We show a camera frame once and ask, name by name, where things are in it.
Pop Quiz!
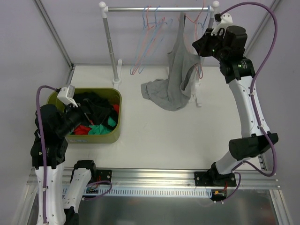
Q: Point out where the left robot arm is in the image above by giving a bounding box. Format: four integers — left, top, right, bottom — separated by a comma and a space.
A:
30, 104, 98, 225

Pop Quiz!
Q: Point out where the grey tank top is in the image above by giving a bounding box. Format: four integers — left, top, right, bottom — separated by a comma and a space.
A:
141, 12, 200, 112

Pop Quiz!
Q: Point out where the light blue hanger rack end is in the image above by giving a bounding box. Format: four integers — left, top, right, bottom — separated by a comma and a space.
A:
195, 5, 211, 79

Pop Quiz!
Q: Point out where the olive green plastic basket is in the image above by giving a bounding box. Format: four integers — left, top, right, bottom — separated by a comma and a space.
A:
41, 88, 122, 143

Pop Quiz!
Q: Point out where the light blue wire hanger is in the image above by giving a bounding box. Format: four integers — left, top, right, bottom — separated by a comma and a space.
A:
131, 5, 151, 75

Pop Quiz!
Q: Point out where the red tank top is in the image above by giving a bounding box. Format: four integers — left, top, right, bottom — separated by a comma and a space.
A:
72, 104, 120, 135

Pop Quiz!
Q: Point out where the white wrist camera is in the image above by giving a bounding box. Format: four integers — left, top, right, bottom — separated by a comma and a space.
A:
211, 13, 233, 36
57, 85, 78, 108

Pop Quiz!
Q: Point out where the white slotted cable duct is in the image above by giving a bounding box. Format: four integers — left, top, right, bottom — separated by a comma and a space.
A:
83, 185, 212, 198

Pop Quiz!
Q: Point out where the green tank top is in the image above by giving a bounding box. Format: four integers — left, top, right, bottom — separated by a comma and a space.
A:
88, 117, 117, 135

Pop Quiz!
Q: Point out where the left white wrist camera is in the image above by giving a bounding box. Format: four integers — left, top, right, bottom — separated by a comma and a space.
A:
57, 85, 78, 108

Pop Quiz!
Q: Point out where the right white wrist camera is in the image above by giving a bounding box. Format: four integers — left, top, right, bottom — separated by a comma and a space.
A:
211, 13, 233, 36

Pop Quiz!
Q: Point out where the white and silver clothes rack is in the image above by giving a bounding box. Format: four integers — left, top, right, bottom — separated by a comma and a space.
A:
99, 0, 220, 107

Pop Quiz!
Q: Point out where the pink wire hanger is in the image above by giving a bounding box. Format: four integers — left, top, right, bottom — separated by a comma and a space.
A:
129, 5, 165, 74

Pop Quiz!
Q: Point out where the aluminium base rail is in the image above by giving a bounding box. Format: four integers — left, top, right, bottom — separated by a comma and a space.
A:
27, 166, 281, 188

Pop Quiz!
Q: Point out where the black tank top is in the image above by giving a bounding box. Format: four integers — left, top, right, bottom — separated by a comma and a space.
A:
73, 92, 113, 126

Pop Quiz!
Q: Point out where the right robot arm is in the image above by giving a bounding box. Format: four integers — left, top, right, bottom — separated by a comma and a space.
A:
192, 25, 278, 187

